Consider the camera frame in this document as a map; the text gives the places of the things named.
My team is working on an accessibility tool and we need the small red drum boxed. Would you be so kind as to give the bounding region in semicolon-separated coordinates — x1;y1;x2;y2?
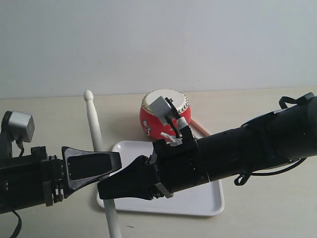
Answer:
139;89;191;140

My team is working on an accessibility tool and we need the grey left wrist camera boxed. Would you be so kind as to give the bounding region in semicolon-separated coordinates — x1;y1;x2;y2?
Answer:
1;111;35;143

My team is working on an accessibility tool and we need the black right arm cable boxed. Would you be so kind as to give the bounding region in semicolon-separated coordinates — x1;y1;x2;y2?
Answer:
234;158;308;186

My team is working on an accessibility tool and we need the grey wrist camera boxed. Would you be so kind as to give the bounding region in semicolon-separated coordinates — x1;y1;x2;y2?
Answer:
149;96;176;126
1;111;35;143

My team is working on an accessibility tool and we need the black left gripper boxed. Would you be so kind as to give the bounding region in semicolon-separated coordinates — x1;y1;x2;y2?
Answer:
31;146;122;207

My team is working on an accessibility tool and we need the white wooden drumstick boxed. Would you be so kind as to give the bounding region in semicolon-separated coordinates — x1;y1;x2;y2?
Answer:
83;90;122;238

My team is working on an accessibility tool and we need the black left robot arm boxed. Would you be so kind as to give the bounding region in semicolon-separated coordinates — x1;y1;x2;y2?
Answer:
0;138;122;214

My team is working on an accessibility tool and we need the white plastic tray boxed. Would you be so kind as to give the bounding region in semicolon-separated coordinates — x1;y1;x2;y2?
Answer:
97;141;224;216

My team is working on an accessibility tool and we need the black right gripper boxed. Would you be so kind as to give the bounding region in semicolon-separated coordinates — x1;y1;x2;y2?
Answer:
98;126;210;200

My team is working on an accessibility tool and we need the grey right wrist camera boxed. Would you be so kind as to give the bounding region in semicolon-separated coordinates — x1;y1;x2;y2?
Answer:
149;96;176;126

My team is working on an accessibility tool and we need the pinkish wooden drumstick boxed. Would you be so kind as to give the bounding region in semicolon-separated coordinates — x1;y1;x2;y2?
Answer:
190;118;211;136

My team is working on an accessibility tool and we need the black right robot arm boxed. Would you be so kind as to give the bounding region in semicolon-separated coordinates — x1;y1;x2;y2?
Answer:
98;93;317;200

